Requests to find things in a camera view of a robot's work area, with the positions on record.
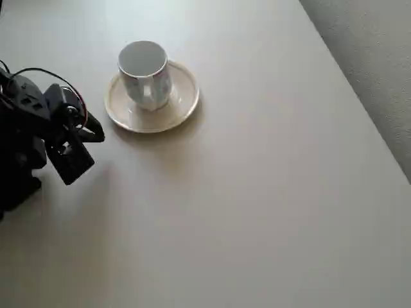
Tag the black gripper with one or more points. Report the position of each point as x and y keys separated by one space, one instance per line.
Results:
x=90 y=129

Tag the cream white saucer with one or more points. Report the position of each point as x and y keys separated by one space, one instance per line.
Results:
x=183 y=93

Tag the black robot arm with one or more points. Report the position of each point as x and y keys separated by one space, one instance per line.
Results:
x=19 y=128

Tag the black camera box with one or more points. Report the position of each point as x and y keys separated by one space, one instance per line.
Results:
x=73 y=163

